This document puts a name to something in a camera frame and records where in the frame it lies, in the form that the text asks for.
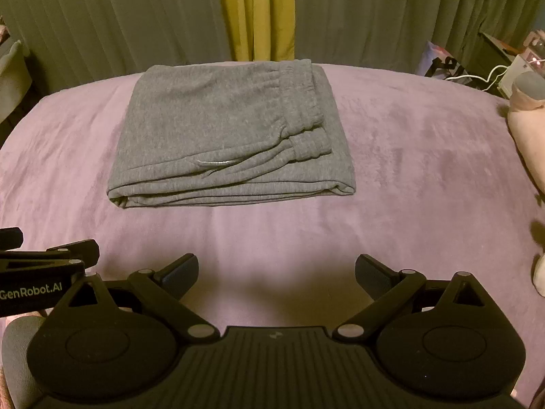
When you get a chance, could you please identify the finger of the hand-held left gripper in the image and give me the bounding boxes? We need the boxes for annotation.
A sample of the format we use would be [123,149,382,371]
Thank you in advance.
[45,240,101,272]
[0,227,25,252]

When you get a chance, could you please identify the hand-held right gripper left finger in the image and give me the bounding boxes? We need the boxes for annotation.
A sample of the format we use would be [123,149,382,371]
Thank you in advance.
[51,253,218,344]

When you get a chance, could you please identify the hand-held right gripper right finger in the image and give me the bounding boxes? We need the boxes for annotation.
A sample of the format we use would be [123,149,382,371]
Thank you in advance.
[333,253,499,344]

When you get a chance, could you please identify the grey sweat pants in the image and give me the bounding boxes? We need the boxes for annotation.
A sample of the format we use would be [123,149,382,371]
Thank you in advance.
[106,60,357,209]

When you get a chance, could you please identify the purple fleece blanket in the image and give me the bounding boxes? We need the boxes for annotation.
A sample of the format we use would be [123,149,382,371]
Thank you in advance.
[0,63,545,409]

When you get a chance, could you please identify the cream plush toy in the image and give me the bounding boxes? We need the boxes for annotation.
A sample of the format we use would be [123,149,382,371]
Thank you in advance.
[530,221,545,298]

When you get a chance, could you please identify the pink and grey plush toy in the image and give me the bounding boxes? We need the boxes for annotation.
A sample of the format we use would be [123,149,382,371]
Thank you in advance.
[507,72,545,188]

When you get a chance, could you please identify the colourful shopping bag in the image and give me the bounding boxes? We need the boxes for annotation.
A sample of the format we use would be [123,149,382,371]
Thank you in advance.
[421,40,470,81]

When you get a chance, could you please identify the green pleated curtain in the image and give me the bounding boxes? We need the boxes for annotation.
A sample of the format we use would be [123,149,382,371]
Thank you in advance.
[0,0,233,94]
[294,0,545,79]

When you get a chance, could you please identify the white box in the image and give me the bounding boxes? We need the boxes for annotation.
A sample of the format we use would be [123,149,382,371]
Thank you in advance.
[497,53,545,100]

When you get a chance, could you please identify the black nightstand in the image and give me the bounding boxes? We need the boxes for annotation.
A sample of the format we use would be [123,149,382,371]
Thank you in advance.
[476,31,526,91]

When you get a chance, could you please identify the yellow curtain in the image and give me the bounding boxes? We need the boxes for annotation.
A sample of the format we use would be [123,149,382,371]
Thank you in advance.
[217,0,296,62]

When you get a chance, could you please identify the bedside clutter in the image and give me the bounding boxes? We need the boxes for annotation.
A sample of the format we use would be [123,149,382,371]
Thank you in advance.
[523,30,545,65]

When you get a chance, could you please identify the white cable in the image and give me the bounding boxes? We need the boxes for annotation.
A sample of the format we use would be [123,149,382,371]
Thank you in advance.
[444,64,512,91]

